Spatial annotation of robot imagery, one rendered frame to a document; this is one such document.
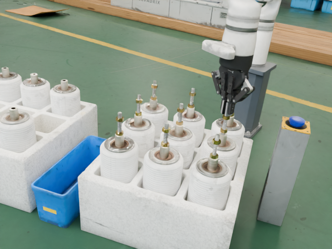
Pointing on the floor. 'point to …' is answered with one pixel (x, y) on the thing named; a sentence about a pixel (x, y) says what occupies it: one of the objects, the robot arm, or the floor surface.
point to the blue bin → (64, 184)
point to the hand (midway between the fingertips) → (227, 107)
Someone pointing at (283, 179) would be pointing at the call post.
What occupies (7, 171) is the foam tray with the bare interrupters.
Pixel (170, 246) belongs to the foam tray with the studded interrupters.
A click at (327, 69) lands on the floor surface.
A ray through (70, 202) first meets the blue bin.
